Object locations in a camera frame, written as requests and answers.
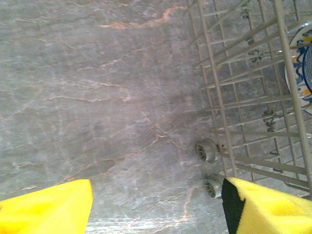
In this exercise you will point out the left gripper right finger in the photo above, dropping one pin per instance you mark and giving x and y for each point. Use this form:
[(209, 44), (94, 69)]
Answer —
[(268, 212)]

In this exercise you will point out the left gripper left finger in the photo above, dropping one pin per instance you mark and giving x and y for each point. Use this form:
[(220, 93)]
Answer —
[(44, 209)]

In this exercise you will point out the blue yellow patterned bowl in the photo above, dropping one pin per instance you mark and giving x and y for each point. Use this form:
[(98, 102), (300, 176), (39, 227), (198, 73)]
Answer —
[(303, 73)]

